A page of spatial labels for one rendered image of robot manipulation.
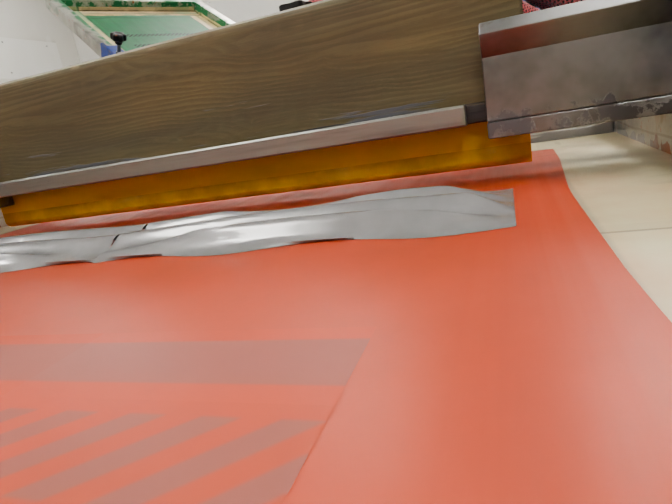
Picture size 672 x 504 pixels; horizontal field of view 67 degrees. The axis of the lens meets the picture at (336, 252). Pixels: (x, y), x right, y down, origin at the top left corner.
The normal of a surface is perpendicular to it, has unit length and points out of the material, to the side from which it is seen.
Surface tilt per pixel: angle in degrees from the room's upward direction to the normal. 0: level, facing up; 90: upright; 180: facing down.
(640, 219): 0
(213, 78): 90
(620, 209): 0
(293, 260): 0
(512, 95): 90
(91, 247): 35
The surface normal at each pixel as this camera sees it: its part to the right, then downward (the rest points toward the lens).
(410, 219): -0.33, -0.62
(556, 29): -0.10, 0.88
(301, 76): -0.30, 0.29
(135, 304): -0.17, -0.95
